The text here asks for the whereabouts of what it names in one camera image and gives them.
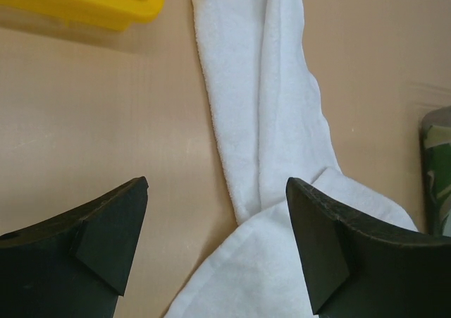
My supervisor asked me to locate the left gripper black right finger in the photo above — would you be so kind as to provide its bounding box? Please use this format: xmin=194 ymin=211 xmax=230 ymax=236
xmin=286 ymin=178 xmax=450 ymax=317

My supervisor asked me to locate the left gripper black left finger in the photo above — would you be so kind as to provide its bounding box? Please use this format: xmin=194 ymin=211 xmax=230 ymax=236
xmin=1 ymin=177 xmax=149 ymax=317

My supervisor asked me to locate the white terry towel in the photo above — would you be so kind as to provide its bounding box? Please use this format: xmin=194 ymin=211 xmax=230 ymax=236
xmin=167 ymin=0 xmax=415 ymax=317

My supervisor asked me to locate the orange and green printed towel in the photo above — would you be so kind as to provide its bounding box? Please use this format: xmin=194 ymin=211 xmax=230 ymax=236
xmin=419 ymin=106 xmax=450 ymax=237

